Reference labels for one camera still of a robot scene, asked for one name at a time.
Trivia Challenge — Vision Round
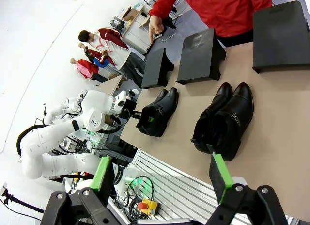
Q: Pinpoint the bystander in pink red top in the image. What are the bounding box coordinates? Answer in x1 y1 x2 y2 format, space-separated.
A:
70 57 109 84

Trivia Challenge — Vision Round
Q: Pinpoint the black left arm hose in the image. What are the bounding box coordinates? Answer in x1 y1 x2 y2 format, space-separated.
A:
16 124 49 158

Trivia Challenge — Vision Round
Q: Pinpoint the person's right hand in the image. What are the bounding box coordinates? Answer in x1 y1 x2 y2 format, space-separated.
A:
148 15 165 45

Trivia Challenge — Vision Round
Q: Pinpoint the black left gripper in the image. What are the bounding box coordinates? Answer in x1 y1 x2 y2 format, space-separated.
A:
124 100 155 122

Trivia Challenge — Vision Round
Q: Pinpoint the white cabinet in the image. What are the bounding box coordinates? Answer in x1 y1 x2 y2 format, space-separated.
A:
122 10 155 55

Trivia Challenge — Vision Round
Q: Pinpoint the bystander in white red jacket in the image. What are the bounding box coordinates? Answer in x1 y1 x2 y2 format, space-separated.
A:
78 28 146 87

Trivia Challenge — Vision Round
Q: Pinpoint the red cloth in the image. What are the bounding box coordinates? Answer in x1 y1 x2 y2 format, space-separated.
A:
180 0 273 48

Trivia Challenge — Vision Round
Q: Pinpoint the person's right arm red sleeve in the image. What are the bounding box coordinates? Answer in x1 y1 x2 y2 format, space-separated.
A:
149 0 185 19

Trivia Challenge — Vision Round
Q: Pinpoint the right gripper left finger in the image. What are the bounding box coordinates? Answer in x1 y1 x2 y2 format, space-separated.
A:
40 156 123 225

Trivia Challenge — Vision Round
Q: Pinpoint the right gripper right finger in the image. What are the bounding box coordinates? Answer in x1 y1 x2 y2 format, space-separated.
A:
205 152 295 225

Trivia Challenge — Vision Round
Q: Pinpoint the black camera tripod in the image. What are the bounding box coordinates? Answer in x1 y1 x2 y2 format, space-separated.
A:
0 182 46 215

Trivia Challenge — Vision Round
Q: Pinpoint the yellow emergency stop box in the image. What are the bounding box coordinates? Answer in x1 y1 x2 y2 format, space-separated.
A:
138 198 160 216

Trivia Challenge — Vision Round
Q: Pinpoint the brown background table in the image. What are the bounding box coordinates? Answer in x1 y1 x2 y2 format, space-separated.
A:
98 74 124 97

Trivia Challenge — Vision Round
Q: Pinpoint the cardboard box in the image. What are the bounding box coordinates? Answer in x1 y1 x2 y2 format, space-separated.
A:
122 6 141 22

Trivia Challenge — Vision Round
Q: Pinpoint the black cable bundle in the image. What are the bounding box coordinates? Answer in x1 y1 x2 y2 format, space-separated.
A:
122 175 155 222

